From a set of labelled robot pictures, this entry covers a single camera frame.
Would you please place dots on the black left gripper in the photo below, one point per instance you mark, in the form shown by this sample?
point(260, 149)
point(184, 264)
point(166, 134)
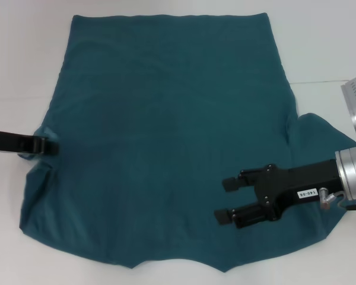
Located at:
point(9, 142)

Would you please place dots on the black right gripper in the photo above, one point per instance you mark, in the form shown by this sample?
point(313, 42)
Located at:
point(302, 182)

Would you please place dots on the blue shirt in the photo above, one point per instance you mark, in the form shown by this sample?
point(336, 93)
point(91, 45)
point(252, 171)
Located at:
point(166, 133)

